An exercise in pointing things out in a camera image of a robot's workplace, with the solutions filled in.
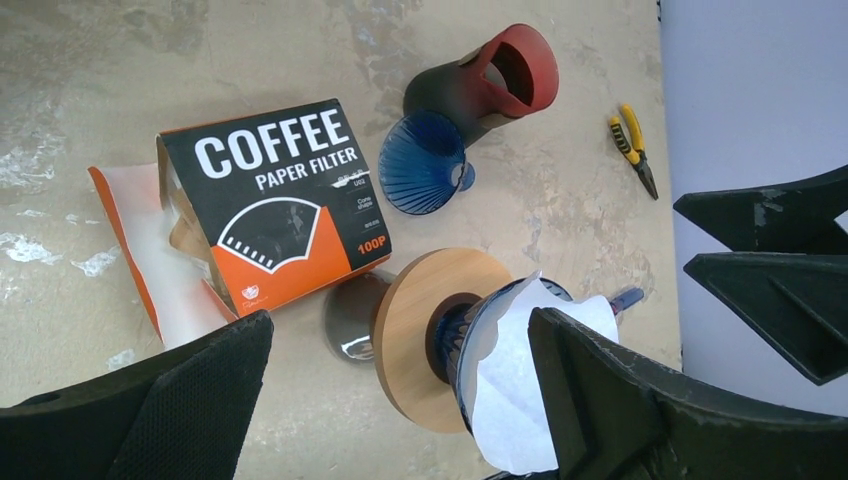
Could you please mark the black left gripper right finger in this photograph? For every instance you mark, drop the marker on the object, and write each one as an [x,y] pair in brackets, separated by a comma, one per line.
[614,413]

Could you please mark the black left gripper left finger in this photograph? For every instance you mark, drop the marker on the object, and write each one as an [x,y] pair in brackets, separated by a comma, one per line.
[182,414]

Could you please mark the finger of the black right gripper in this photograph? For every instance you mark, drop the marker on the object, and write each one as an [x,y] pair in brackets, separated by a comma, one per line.
[794,217]
[797,303]

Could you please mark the white paper coffee filter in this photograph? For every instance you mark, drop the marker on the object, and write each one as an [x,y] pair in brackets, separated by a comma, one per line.
[500,383]

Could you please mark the blue glass dripper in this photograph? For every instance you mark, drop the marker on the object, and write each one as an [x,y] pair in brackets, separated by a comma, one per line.
[422,163]
[448,329]

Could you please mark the wooden dripper ring holder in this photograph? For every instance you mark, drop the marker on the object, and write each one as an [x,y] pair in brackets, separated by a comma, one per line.
[404,334]

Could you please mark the dark carafe with red rim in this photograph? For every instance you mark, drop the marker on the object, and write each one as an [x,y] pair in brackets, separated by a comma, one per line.
[511,76]

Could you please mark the white paper coffee filters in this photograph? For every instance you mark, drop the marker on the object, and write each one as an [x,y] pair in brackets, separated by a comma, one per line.
[184,305]

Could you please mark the black orange coffee filter box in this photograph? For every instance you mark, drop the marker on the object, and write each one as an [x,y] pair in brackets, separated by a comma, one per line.
[271,207]

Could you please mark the yellow black pliers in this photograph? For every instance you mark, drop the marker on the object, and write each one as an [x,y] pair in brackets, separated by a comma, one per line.
[628,138]

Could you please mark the clear glass carafe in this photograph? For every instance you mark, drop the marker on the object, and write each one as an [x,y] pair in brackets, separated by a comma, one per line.
[349,314]

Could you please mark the red handled screwdriver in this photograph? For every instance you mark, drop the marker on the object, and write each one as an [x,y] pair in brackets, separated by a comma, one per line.
[626,299]

